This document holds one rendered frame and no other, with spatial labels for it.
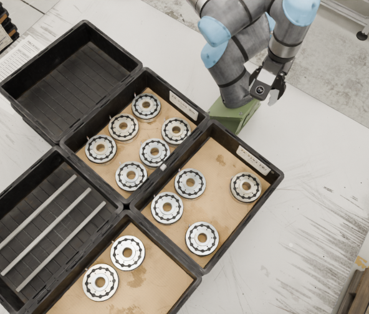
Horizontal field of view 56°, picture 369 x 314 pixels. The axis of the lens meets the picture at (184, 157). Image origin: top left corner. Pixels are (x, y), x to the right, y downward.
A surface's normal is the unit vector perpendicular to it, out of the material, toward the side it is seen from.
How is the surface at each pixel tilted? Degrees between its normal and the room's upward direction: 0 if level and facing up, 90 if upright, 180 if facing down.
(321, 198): 0
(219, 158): 0
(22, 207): 0
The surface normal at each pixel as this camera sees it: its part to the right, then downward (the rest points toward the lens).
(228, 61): 0.22, 0.48
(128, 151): 0.05, -0.36
